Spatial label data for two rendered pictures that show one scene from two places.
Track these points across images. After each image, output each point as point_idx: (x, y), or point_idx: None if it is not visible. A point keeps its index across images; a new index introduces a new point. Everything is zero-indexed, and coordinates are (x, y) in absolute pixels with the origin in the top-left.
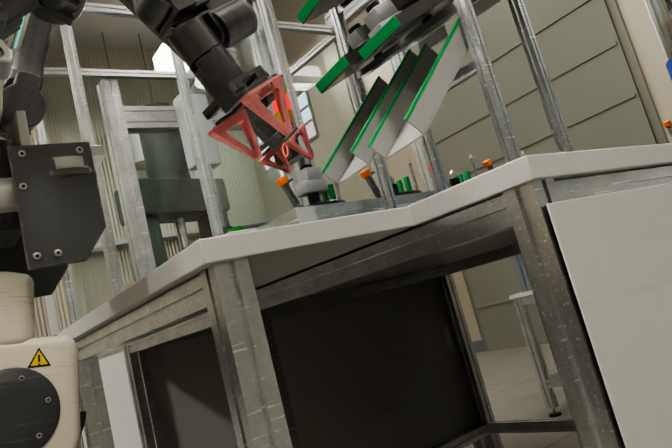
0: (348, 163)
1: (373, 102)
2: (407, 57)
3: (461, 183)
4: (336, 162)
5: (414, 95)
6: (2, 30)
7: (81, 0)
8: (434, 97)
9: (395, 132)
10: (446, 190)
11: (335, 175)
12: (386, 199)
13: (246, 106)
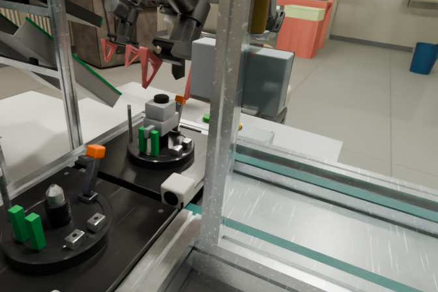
0: (99, 96)
1: (49, 48)
2: (0, 17)
3: (51, 96)
4: (108, 90)
5: (18, 57)
6: (165, 12)
7: (153, 0)
8: None
9: (52, 80)
10: (57, 98)
11: (112, 100)
12: (79, 142)
13: (116, 47)
